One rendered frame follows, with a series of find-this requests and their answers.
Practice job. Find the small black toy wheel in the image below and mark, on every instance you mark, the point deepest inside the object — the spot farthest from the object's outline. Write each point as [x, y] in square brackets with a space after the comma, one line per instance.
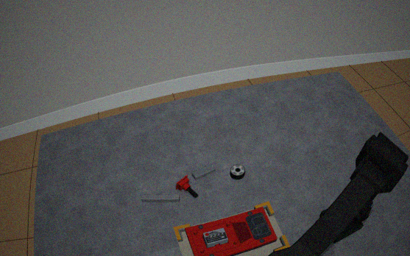
[237, 172]

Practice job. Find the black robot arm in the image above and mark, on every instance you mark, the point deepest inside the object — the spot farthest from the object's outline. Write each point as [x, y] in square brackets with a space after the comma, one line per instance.
[379, 167]

